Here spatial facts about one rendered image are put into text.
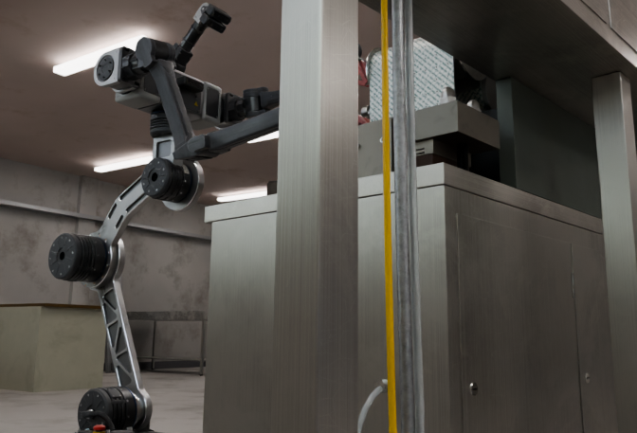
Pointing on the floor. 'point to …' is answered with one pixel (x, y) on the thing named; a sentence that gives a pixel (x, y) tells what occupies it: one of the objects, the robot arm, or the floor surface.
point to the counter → (51, 347)
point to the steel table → (172, 320)
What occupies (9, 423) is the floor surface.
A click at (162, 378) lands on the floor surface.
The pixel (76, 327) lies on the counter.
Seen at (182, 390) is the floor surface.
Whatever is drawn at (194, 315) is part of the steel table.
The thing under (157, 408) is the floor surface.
